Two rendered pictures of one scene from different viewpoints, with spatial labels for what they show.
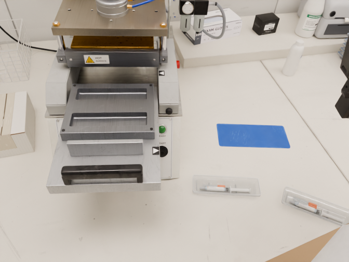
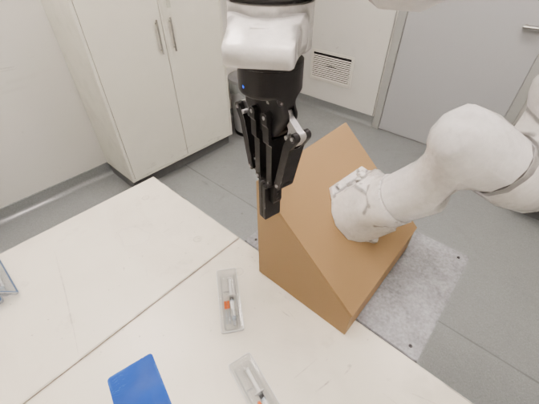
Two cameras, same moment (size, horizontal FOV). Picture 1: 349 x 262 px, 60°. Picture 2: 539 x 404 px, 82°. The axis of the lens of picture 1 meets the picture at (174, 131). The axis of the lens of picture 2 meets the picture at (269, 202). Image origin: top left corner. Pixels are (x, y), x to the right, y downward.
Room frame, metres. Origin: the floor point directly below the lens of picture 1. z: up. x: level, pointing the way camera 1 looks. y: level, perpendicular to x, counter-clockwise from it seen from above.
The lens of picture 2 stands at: (0.55, 0.04, 1.49)
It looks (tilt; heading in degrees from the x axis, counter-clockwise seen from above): 41 degrees down; 238
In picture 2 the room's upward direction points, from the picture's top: straight up
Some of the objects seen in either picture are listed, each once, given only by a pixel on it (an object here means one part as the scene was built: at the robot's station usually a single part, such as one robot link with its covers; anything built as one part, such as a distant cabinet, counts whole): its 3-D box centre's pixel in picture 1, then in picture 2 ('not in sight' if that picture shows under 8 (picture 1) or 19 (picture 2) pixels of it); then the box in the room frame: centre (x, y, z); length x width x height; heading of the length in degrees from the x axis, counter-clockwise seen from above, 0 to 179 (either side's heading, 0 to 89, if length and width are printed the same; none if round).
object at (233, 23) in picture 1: (212, 25); not in sight; (1.22, -0.13, 0.83); 0.23 x 0.12 x 0.07; 118
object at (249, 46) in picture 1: (264, 36); not in sight; (1.27, -0.38, 0.77); 0.84 x 0.30 x 0.04; 106
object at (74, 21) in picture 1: (122, 14); not in sight; (0.77, 0.16, 1.08); 0.31 x 0.24 x 0.13; 97
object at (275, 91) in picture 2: not in sight; (269, 96); (0.36, -0.27, 1.34); 0.08 x 0.08 x 0.09
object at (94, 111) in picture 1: (111, 109); not in sight; (0.50, 0.15, 0.98); 0.20 x 0.17 x 0.03; 97
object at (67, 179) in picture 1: (103, 174); not in sight; (0.32, 0.13, 0.99); 0.15 x 0.02 x 0.04; 97
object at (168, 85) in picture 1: (166, 75); not in sight; (0.67, 0.03, 0.96); 0.26 x 0.05 x 0.07; 7
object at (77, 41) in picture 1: (117, 26); not in sight; (0.73, 0.17, 1.07); 0.22 x 0.17 x 0.10; 97
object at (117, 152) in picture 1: (110, 128); not in sight; (0.46, 0.15, 0.97); 0.30 x 0.22 x 0.08; 7
